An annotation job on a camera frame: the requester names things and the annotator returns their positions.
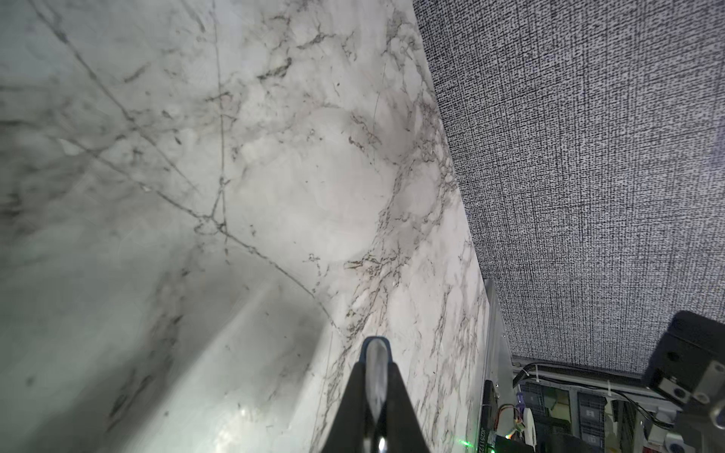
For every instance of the blue padlock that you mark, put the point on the blue padlock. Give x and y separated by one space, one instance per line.
376 356

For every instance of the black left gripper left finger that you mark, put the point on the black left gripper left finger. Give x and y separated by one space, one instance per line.
349 425

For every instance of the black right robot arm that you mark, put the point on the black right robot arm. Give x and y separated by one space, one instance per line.
687 368

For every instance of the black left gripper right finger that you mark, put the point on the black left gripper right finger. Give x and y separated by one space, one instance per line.
403 433

